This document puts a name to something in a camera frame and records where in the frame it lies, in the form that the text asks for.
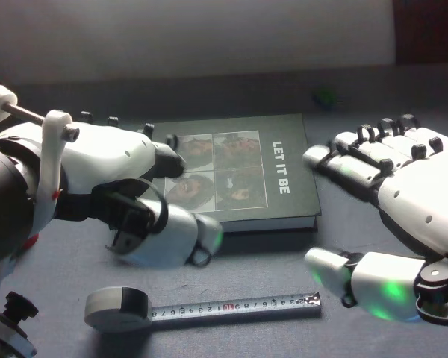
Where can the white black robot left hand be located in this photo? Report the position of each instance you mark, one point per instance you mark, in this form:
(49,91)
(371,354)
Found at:
(108,149)

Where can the black Let It Be album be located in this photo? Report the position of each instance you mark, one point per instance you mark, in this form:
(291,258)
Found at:
(283,209)

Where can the green toy cylinder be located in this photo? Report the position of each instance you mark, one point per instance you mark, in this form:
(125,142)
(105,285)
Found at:
(324,98)

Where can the grey tablecloth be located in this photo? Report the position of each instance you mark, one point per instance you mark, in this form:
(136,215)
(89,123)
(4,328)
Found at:
(246,268)

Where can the dark brown panel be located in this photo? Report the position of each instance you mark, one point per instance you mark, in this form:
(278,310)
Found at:
(429,30)

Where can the white backdrop sheet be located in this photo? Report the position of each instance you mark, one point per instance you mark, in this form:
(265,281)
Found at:
(171,37)

